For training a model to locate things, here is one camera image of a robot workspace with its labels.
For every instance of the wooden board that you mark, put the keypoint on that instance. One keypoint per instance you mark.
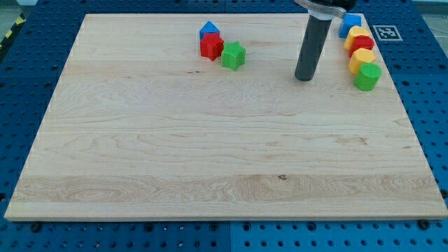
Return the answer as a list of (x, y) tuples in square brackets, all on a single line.
[(141, 127)]

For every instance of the red star block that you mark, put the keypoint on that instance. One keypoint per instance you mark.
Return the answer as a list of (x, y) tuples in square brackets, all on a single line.
[(211, 46)]

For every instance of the green star block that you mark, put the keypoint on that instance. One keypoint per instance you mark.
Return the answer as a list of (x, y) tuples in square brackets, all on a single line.
[(233, 55)]

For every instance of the blue triangular prism block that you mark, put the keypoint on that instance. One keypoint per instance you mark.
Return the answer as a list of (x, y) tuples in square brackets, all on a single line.
[(208, 28)]

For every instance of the yellow block upper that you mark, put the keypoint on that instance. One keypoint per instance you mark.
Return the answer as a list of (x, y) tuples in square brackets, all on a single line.
[(353, 33)]

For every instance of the blue cube block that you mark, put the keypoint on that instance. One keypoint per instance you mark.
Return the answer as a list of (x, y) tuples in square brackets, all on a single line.
[(347, 23)]

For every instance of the black yellow hazard tape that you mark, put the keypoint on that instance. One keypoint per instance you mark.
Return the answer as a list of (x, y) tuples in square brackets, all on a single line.
[(12, 33)]

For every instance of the black white fiducial marker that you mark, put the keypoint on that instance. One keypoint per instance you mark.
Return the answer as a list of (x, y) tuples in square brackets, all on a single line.
[(386, 32)]

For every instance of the red cylinder block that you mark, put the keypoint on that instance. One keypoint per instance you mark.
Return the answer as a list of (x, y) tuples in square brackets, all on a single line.
[(361, 41)]

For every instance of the yellow block lower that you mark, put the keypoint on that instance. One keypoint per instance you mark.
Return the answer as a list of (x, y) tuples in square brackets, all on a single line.
[(358, 58)]

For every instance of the green cylinder block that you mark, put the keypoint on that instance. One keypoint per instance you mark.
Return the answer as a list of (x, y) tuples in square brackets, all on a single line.
[(367, 76)]

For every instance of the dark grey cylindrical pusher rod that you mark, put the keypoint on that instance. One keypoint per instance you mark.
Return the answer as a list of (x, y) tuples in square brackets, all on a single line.
[(312, 47)]

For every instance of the yellow block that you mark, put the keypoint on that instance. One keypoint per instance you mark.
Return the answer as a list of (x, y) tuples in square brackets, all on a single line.
[(358, 58), (353, 33)]

